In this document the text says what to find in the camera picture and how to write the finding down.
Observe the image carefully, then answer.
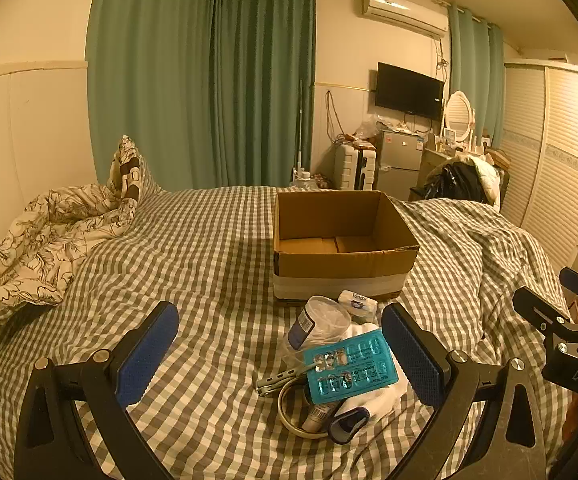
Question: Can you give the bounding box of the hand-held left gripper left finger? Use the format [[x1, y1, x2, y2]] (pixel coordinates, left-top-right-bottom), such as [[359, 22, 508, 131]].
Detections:
[[14, 301, 180, 480]]

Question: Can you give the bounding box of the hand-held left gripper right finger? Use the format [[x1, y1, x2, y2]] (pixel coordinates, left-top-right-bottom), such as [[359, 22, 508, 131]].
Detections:
[[381, 302, 552, 480]]

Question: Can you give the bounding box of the teal blister pack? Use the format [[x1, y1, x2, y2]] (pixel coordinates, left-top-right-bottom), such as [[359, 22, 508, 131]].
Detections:
[[303, 330, 401, 405]]

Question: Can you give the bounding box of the white sock with blue cuff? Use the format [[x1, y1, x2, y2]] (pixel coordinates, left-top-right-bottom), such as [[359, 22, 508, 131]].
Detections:
[[329, 322, 411, 445]]

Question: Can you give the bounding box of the white tissue packet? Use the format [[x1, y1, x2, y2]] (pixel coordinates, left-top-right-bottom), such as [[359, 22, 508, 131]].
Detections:
[[338, 290, 377, 317]]

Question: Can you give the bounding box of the clear plastic jar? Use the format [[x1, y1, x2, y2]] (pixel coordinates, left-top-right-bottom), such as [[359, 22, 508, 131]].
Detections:
[[287, 296, 352, 350]]

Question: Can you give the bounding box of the brown cardboard box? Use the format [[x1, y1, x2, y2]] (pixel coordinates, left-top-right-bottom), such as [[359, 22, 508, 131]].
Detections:
[[272, 190, 420, 307]]

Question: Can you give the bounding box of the small white tube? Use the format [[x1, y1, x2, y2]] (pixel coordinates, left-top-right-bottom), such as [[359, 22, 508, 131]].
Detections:
[[301, 402, 342, 433]]

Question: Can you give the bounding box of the metal folding tool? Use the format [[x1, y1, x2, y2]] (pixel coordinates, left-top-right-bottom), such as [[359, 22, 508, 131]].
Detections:
[[255, 367, 310, 397]]

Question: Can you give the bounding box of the beige tape roll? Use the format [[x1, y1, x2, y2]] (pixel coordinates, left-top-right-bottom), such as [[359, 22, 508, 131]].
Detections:
[[277, 375, 335, 441]]

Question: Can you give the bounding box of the grey checked bedsheet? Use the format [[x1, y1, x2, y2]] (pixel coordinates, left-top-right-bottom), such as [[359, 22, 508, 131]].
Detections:
[[0, 185, 576, 480]]

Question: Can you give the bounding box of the white louvred wardrobe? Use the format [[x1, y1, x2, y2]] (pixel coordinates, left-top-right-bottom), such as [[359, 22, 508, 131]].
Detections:
[[499, 60, 578, 271]]

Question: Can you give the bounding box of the white padded coat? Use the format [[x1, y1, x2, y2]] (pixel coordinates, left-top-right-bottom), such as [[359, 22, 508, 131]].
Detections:
[[462, 155, 503, 211]]

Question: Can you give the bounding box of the black jacket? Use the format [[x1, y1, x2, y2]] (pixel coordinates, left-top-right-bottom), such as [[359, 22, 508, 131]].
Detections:
[[421, 160, 492, 204]]

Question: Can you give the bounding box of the floral duvet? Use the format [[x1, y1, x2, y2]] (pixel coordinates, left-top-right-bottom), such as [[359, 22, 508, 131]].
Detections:
[[0, 182, 140, 331]]

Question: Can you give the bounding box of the white dressing table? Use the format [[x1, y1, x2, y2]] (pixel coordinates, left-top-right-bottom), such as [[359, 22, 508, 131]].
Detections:
[[420, 146, 470, 186]]

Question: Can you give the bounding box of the patterned pillow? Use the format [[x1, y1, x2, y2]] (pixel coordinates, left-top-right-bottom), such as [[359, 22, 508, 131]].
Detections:
[[109, 135, 164, 200]]

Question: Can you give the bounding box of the small silver fridge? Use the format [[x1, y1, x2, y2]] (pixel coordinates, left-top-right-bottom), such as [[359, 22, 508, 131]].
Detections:
[[376, 129, 427, 196]]

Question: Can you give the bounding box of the white ribbed suitcase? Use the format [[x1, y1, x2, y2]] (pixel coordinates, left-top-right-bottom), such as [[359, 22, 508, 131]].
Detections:
[[333, 142, 379, 192]]

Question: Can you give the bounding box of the white oval mirror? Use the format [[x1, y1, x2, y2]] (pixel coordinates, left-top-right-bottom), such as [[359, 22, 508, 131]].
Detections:
[[443, 91, 476, 145]]

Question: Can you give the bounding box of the clear plastic bag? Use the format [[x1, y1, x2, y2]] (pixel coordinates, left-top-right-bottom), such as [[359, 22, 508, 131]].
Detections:
[[354, 114, 386, 142]]

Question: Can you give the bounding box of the narrow green curtain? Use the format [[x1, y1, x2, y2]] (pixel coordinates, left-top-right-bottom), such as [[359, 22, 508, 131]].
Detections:
[[446, 2, 505, 151]]

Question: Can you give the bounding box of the white mop pole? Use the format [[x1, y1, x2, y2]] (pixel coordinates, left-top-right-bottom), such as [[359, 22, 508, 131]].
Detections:
[[296, 79, 304, 176]]

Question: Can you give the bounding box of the white air conditioner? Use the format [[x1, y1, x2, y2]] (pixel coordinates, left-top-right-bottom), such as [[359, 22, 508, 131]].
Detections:
[[360, 0, 449, 40]]

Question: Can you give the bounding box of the black wall television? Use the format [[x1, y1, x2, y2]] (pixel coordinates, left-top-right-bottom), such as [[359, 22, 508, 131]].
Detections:
[[374, 62, 445, 116]]

